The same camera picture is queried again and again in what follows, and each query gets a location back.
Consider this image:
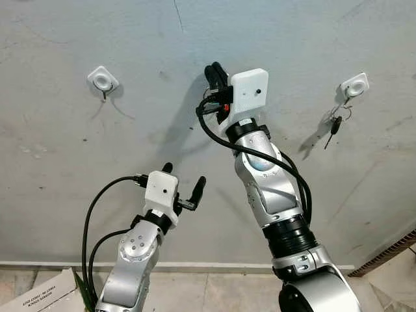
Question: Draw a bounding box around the green and white cardboard box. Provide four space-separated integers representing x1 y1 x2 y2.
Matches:
0 268 88 312

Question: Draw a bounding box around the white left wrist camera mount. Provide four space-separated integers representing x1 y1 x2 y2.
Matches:
144 171 179 218

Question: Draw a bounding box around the black-headed key on ring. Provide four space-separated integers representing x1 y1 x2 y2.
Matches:
324 103 353 150

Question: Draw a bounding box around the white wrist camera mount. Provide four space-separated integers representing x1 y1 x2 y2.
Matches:
227 68 270 127
144 171 179 218

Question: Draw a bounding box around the long black left arm cable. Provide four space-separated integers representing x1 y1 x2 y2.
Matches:
81 174 147 306

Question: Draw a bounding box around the maroon tiled door post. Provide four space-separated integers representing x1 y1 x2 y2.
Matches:
354 229 416 277

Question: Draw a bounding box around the short black left arm cable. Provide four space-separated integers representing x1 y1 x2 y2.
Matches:
88 227 132 303

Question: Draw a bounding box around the white wall hook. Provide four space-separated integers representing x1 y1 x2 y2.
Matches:
87 66 120 103
340 72 371 99

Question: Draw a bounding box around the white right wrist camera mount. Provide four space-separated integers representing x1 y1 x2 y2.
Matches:
227 68 270 127

